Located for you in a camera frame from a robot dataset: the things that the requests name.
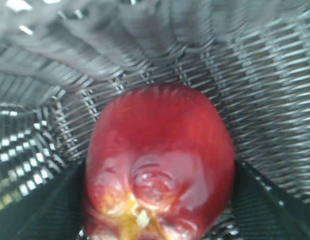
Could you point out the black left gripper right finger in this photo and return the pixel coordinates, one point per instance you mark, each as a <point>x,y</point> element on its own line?
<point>265,211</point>

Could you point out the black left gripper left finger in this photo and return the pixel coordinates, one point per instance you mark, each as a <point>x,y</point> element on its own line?
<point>50,212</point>

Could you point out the red apple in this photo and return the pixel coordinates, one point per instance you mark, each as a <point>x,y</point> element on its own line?
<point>160,166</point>

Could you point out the dark brown woven basket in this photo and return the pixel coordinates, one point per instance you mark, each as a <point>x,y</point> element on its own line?
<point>61,61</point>

